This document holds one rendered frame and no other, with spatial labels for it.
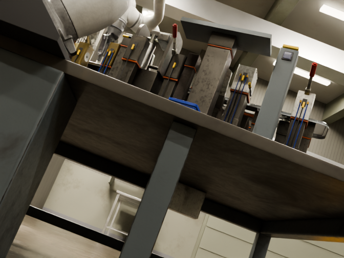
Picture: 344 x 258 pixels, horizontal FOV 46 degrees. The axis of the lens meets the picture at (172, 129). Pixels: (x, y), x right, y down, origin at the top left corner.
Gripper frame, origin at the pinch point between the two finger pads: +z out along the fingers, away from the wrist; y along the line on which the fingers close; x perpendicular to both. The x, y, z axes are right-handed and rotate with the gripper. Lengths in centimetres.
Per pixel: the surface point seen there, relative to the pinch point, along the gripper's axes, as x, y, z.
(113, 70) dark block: -24.0, -24.7, 11.9
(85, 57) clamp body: -3.0, -18.3, 6.3
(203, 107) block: -72, -37, 22
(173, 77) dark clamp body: -52, -24, 8
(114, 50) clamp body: -19.0, -23.0, 1.8
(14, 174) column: -43, -83, 70
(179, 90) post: -56, -24, 13
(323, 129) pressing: -116, -1, 5
